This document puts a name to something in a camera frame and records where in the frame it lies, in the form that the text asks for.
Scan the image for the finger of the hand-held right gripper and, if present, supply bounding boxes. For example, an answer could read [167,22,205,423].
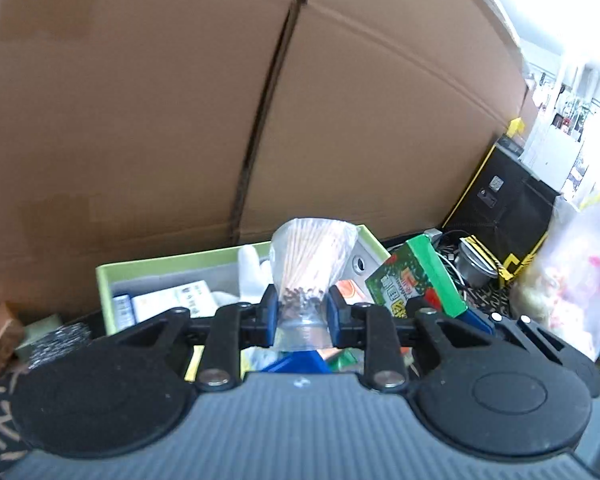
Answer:
[462,307,600,401]

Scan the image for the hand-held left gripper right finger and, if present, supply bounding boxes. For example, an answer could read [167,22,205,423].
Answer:
[327,285,498,391]

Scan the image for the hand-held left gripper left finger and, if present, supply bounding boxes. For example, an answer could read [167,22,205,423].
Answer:
[115,284,278,392]

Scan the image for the white glove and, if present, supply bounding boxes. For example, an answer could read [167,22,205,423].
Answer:
[237,244,276,306]

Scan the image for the clear bag of wooden sticks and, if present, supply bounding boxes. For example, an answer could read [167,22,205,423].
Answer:
[270,217,358,353]

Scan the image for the green printed box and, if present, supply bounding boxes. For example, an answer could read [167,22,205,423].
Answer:
[365,234,468,318]

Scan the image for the green cardboard box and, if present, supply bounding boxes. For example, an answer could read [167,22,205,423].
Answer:
[96,225,393,373]

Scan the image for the metal cup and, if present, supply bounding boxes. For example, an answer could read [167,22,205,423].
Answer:
[455,237,500,288]

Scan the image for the white printed small box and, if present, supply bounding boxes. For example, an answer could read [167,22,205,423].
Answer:
[130,282,218,318]

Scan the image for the translucent plastic bag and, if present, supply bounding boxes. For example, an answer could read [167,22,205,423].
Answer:
[510,192,600,361]

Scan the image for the black and yellow case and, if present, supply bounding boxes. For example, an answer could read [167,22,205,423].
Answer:
[440,117,563,288]

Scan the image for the blue and white small box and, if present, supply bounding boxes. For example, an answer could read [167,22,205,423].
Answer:
[112,295,133,331]

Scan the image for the steel wool scourer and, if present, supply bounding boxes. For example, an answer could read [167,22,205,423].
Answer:
[27,324,93,371]

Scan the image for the large plain cardboard box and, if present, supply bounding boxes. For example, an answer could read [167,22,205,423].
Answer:
[230,0,538,248]

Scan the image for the green sponge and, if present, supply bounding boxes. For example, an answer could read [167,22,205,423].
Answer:
[15,314,66,361]

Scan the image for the large cardboard box with label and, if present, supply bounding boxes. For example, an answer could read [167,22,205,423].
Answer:
[0,0,316,321]

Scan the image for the copper-brown box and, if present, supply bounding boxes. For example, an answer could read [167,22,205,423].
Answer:
[0,301,26,386]

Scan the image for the tangled cables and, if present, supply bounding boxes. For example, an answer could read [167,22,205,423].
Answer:
[432,240,468,291]

